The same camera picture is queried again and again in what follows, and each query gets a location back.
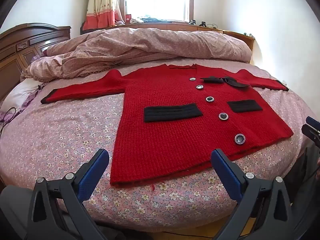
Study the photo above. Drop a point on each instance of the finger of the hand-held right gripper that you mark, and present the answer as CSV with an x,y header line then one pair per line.
x,y
311,132
313,123

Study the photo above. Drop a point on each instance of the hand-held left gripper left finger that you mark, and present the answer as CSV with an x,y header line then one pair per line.
x,y
93,172

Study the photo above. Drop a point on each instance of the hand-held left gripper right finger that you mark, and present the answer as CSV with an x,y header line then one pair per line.
x,y
226,172

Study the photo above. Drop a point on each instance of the red knitted cardigan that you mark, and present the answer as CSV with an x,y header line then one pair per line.
x,y
175,135

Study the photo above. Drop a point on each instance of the pile of clothes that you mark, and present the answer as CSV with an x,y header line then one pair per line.
x,y
150,20

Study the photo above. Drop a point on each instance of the bed with pink floral sheet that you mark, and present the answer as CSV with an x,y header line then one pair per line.
x,y
62,135

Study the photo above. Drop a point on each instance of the white and purple pillow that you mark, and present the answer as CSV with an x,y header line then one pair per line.
x,y
20,92

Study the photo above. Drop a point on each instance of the small bottles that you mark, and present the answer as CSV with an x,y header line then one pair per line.
x,y
247,34

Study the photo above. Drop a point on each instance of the dark wooden headboard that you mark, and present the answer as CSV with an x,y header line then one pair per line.
x,y
15,55

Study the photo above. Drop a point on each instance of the pink floral quilt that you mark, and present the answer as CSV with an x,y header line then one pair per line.
x,y
150,42

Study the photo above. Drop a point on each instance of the pale purple bundle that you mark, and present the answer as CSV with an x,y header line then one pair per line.
x,y
119,23

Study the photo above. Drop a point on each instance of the small black gadget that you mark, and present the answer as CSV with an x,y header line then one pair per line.
x,y
193,23

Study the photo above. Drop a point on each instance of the wooden window ledge cabinet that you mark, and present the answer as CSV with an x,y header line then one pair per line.
x,y
175,26

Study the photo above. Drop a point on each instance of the small red box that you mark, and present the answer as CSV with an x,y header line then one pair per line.
x,y
128,18

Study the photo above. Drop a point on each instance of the cream and red curtain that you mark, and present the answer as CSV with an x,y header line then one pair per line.
x,y
100,5

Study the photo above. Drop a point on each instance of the wooden framed window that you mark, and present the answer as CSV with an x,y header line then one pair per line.
x,y
155,0

